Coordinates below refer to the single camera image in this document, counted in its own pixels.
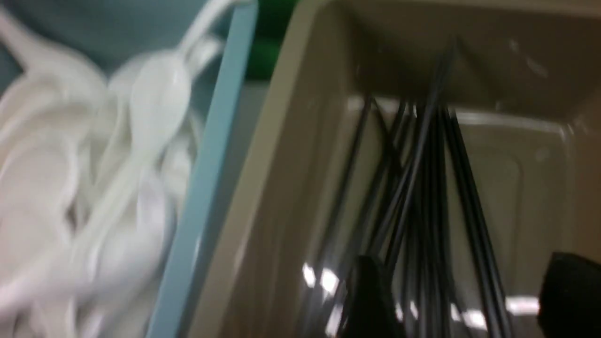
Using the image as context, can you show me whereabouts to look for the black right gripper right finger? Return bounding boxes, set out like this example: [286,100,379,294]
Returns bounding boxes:
[538,252,601,338]

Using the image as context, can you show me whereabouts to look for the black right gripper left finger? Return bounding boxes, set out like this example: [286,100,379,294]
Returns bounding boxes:
[345,255,400,338]

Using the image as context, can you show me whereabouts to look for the pile of white spoons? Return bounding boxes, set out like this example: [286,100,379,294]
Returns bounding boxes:
[1,0,234,338]

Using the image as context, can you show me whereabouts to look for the green cloth backdrop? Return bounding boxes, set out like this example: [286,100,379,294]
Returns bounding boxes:
[246,0,298,81]

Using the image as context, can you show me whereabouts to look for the brown plastic bin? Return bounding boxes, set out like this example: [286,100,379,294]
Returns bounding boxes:
[179,0,600,338]

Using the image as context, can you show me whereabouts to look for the teal plastic bin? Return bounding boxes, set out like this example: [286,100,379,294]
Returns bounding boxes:
[1,0,258,338]

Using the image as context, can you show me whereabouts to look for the black chopsticks in bin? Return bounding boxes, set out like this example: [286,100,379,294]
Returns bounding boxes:
[294,40,514,338]

